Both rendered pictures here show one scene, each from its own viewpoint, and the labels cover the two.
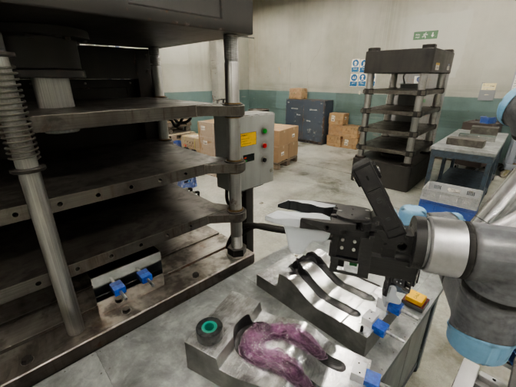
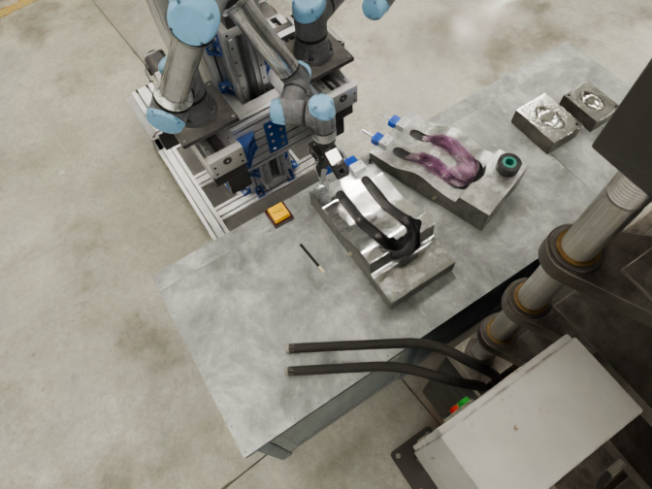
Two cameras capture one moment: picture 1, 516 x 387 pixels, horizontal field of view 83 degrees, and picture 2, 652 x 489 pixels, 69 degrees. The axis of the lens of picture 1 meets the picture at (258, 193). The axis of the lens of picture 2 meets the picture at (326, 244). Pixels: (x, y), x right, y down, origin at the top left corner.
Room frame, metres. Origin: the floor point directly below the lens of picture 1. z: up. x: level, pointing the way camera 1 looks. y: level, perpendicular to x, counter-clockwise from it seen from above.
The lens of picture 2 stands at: (1.76, -0.21, 2.30)
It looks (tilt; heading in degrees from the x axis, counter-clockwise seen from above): 63 degrees down; 197
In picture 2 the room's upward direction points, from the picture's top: 7 degrees counter-clockwise
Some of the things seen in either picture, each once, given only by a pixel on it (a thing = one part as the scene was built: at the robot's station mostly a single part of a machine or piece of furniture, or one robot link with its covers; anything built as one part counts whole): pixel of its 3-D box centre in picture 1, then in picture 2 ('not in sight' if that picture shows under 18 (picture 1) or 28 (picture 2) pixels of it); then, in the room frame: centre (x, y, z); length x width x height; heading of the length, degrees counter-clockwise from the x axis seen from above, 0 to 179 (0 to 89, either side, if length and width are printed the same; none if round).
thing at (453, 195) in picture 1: (451, 194); not in sight; (3.40, -2.41, 0.28); 0.61 x 0.41 x 0.15; 48
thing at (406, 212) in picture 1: (410, 224); (321, 114); (0.81, -0.47, 1.22); 0.09 x 0.08 x 0.11; 92
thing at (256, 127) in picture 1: (246, 234); (456, 449); (1.61, 0.07, 0.74); 0.31 x 0.22 x 1.47; 134
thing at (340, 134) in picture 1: (345, 130); not in sight; (7.48, -2.21, 0.42); 0.86 x 0.33 x 0.83; 48
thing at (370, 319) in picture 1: (383, 329); (350, 161); (0.72, -0.40, 0.89); 0.13 x 0.05 x 0.05; 44
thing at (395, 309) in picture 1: (398, 308); (325, 172); (0.79, -0.48, 0.91); 0.13 x 0.05 x 0.05; 43
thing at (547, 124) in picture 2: not in sight; (545, 123); (0.38, 0.31, 0.84); 0.20 x 0.15 x 0.07; 44
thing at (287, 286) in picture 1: (322, 286); (379, 225); (0.95, -0.26, 0.87); 0.50 x 0.26 x 0.14; 44
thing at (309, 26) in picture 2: not in sight; (310, 12); (0.34, -0.60, 1.20); 0.13 x 0.12 x 0.14; 160
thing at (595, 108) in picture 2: not in sight; (589, 106); (0.27, 0.47, 0.83); 0.17 x 0.13 x 0.06; 44
